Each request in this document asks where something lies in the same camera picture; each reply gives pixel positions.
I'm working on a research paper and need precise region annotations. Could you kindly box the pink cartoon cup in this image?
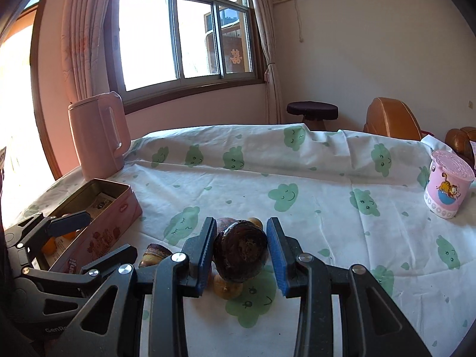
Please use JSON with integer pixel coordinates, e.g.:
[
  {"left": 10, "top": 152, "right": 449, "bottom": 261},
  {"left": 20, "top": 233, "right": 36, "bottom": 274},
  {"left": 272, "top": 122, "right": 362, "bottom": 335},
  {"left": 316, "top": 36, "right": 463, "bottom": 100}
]
[{"left": 424, "top": 150, "right": 475, "bottom": 219}]

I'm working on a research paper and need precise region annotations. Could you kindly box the dark brown round fruit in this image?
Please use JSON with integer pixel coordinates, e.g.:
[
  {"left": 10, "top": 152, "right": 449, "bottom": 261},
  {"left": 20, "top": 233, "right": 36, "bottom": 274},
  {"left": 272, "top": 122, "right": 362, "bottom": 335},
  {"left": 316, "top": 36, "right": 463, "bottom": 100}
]
[{"left": 213, "top": 220, "right": 269, "bottom": 281}]

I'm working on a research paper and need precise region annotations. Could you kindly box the pale tied curtain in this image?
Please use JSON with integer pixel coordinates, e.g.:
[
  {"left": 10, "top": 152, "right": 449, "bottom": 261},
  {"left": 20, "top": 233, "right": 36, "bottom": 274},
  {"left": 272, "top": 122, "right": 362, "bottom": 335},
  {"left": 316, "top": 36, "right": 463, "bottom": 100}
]
[{"left": 247, "top": 0, "right": 285, "bottom": 125}]

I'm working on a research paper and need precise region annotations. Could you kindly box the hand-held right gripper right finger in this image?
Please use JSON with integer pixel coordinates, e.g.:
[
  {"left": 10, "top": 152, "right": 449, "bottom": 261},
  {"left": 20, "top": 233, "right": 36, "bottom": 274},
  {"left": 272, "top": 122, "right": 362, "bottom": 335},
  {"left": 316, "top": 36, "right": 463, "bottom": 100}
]
[{"left": 266, "top": 216, "right": 434, "bottom": 357}]

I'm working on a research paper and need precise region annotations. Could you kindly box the cloud print tablecloth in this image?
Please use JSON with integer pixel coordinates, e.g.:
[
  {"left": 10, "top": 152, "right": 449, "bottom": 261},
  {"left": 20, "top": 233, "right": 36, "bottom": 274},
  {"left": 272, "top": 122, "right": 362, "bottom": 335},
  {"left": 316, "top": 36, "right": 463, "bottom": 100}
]
[{"left": 11, "top": 123, "right": 476, "bottom": 357}]

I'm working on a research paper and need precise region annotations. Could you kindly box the brown leather armchair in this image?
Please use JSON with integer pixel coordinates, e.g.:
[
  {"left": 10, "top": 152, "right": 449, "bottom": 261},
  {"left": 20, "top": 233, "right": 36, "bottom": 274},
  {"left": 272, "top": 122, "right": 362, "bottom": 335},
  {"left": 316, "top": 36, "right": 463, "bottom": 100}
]
[{"left": 364, "top": 97, "right": 422, "bottom": 141}]

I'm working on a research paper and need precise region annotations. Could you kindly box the pink electric kettle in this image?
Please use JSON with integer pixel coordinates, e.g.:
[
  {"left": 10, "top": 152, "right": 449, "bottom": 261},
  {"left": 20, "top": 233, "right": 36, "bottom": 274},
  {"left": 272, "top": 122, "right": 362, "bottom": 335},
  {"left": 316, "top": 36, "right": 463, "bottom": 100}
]
[{"left": 68, "top": 91, "right": 131, "bottom": 181}]

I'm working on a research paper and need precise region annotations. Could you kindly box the air conditioner cable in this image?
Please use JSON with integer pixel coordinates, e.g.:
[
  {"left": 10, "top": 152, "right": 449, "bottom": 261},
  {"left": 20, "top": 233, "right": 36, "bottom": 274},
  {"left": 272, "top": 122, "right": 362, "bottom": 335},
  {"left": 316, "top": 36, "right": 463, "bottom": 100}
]
[{"left": 295, "top": 0, "right": 304, "bottom": 43}]

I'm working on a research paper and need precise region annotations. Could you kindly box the printed paper leaflet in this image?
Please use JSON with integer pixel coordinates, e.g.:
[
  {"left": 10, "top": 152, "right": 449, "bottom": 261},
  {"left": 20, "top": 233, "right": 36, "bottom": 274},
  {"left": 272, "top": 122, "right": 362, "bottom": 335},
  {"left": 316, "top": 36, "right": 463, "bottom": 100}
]
[{"left": 87, "top": 192, "right": 114, "bottom": 216}]

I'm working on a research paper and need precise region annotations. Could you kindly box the pink metal tin box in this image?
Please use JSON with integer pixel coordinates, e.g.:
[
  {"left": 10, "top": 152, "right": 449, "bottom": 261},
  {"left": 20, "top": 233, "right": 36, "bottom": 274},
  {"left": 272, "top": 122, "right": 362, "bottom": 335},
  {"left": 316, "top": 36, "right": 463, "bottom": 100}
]
[{"left": 41, "top": 178, "right": 143, "bottom": 274}]

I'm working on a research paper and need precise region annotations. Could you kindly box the dark round stool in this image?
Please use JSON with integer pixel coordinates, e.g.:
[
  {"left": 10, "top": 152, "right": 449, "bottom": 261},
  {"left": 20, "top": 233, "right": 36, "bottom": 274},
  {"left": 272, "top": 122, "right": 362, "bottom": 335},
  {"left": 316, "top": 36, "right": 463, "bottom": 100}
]
[{"left": 286, "top": 101, "right": 339, "bottom": 131}]

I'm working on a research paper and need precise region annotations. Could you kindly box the pink patterned curtain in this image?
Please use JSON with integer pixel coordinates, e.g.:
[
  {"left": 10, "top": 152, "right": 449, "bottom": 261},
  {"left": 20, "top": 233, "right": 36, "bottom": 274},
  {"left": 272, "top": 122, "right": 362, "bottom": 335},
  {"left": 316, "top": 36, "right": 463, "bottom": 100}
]
[{"left": 61, "top": 0, "right": 118, "bottom": 105}]

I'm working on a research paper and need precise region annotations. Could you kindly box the sliding glass window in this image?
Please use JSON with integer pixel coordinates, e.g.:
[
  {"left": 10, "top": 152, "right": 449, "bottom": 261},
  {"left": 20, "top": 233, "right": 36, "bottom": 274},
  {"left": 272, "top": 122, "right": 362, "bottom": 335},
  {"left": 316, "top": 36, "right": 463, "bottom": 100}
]
[{"left": 104, "top": 0, "right": 266, "bottom": 114}]

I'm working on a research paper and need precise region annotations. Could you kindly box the brown leather sofa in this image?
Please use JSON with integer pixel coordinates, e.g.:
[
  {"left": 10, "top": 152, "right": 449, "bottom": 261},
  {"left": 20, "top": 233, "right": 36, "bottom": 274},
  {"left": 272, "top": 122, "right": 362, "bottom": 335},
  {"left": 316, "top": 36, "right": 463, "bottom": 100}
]
[{"left": 445, "top": 126, "right": 476, "bottom": 172}]

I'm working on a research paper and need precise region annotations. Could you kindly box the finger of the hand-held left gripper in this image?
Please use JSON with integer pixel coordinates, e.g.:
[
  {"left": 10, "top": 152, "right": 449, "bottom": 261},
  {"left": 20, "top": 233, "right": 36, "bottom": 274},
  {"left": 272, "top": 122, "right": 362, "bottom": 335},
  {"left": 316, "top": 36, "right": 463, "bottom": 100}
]
[
  {"left": 4, "top": 210, "right": 92, "bottom": 250},
  {"left": 22, "top": 245, "right": 138, "bottom": 299}
]

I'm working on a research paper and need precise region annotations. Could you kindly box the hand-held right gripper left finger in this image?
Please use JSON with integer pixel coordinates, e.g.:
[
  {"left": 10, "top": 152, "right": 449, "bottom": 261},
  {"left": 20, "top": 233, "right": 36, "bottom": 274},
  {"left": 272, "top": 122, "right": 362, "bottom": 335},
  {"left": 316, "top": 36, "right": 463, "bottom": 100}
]
[{"left": 48, "top": 216, "right": 218, "bottom": 357}]

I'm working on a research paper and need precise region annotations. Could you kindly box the wooden door frame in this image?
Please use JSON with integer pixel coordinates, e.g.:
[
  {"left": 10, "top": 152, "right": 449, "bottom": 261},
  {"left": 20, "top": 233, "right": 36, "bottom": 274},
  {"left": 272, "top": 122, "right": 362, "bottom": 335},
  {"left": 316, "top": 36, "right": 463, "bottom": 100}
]
[{"left": 30, "top": 7, "right": 64, "bottom": 181}]

